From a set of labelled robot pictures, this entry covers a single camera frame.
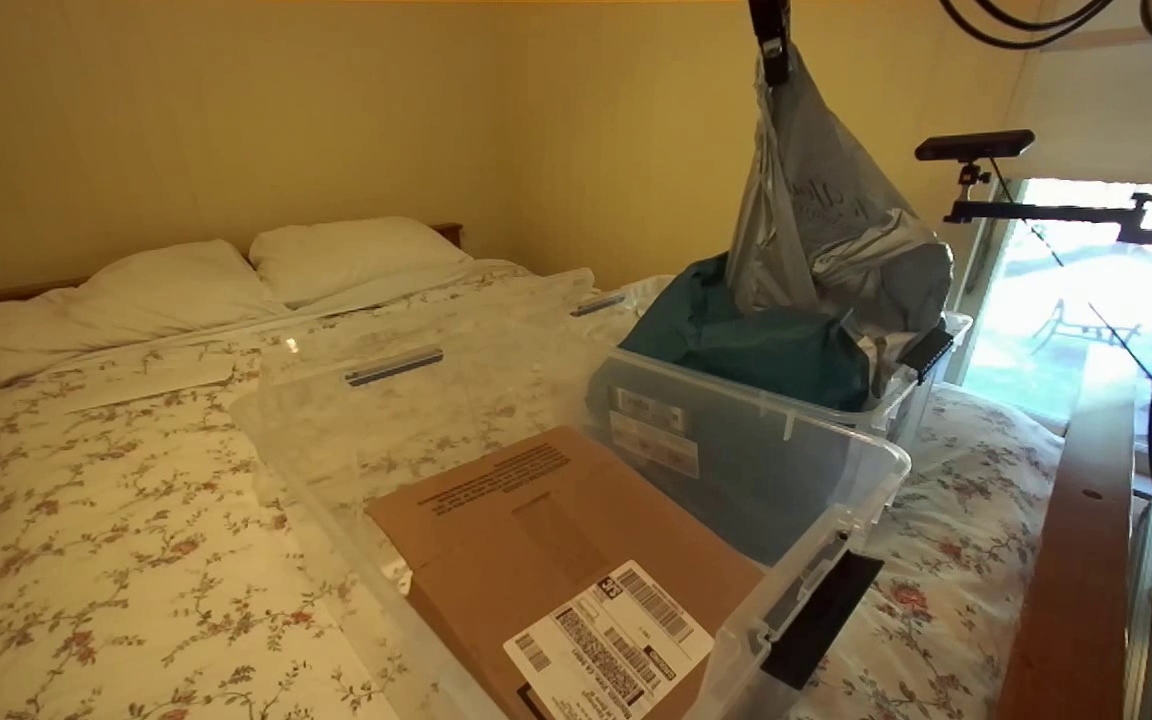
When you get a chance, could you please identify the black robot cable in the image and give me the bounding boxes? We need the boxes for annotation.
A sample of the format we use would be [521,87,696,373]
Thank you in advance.
[938,0,1121,53]

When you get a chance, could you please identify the clear tote with clothes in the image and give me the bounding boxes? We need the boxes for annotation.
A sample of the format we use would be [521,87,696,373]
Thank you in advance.
[583,273,978,571]

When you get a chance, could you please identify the left white pillow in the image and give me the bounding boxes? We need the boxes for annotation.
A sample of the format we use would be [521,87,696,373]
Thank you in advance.
[0,240,283,384]

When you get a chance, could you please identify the clear tote with cardboard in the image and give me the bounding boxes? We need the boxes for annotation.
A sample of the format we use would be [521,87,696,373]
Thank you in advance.
[237,329,907,720]

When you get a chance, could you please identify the dark green cloth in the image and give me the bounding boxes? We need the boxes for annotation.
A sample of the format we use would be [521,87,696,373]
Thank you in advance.
[620,255,901,413]

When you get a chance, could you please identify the grey plastic shopping bag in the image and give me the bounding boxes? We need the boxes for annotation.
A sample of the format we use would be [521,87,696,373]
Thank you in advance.
[724,41,954,352]

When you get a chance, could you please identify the clear plastic tote lid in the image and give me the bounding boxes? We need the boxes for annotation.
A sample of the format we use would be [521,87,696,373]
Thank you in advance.
[53,264,663,482]

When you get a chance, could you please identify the wooden bed footboard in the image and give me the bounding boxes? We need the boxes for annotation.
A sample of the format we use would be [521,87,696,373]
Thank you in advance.
[998,349,1137,720]

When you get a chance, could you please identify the white pillow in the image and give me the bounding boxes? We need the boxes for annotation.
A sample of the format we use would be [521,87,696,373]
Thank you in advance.
[248,217,471,308]
[0,240,283,384]

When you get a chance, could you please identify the floral bed cover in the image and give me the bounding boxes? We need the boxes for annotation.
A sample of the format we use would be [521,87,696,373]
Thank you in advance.
[0,259,1065,720]

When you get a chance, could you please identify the black camera on stand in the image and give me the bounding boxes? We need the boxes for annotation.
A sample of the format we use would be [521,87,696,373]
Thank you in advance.
[917,127,1152,242]

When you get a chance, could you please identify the right white pillow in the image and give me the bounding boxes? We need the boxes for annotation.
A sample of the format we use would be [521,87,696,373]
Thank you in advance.
[248,217,471,308]

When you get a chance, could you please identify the brown cardboard box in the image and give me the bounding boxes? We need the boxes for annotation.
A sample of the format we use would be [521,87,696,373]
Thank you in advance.
[370,426,760,720]

